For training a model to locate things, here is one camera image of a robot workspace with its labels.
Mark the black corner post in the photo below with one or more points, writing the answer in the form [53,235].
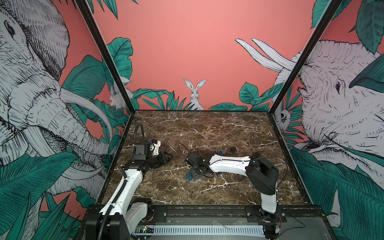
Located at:
[99,40]
[325,19]

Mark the left black corner post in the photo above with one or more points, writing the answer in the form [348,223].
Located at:
[99,40]

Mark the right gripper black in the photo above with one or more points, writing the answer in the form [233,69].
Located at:
[194,175]

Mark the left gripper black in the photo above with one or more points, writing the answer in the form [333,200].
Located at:
[164,158]

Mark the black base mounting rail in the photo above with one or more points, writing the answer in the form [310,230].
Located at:
[253,213]

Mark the white slotted cable duct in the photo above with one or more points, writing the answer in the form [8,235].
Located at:
[253,231]

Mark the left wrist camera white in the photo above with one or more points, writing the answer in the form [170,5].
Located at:
[155,147]

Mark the small green circuit board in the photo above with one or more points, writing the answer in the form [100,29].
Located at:
[144,230]

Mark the right black corner post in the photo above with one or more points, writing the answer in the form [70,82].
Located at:
[325,19]

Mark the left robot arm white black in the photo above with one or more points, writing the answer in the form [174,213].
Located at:
[119,217]

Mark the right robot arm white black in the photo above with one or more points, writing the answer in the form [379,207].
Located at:
[258,169]

